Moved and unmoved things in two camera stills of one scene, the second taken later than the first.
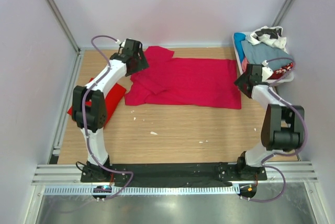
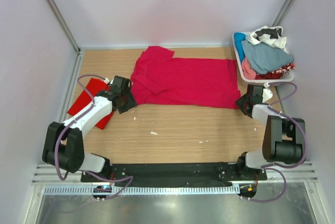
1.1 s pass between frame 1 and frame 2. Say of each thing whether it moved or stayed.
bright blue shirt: stayed
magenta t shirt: stayed
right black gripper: moved
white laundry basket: stayed
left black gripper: moved
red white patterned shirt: stayed
